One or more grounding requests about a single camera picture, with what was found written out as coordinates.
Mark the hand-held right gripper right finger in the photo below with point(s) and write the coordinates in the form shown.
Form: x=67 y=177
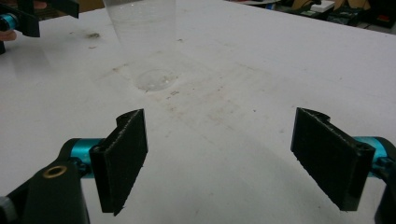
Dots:
x=330 y=158

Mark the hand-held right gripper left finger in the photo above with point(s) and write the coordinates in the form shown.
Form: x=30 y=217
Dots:
x=121 y=161

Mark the clear plastic cup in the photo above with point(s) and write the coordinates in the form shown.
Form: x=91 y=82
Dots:
x=146 y=40

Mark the brown wooden board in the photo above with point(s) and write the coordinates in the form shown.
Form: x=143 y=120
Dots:
x=91 y=5

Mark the white box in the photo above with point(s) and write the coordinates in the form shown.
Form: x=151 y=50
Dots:
x=323 y=6

